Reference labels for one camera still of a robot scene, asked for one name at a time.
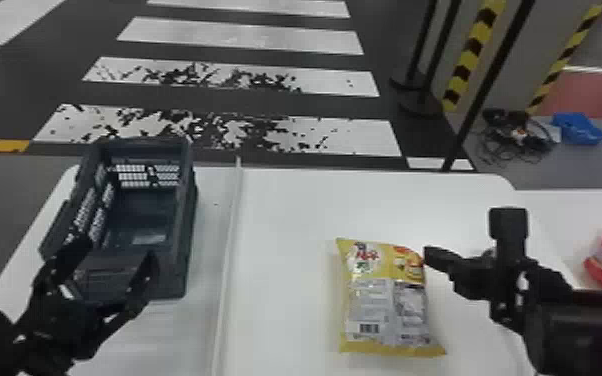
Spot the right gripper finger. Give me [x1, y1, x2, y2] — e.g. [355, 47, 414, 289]
[423, 245, 465, 279]

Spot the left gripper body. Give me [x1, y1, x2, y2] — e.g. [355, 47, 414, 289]
[14, 282, 125, 365]

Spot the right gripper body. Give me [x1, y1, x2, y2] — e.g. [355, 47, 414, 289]
[453, 250, 574, 332]

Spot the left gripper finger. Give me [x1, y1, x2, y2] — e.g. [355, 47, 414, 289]
[93, 250, 160, 337]
[33, 236, 93, 298]

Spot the yellow snack packet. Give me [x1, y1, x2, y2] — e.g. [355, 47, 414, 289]
[334, 237, 447, 359]

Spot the dark blue basket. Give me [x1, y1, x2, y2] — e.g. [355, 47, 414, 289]
[38, 135, 200, 302]

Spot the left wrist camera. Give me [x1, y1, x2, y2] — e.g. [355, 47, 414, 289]
[72, 252, 147, 306]

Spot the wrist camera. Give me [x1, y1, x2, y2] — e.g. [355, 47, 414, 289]
[487, 207, 531, 327]
[72, 252, 147, 306]

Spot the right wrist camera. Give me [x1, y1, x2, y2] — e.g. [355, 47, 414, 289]
[487, 207, 531, 327]

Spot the black cable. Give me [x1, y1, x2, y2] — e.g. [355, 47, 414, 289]
[475, 107, 561, 165]

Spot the black post on round foot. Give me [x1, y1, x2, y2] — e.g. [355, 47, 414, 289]
[390, 0, 441, 92]
[399, 0, 464, 118]

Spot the yellow black striped post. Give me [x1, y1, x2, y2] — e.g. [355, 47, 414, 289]
[525, 2, 602, 117]
[441, 0, 508, 114]

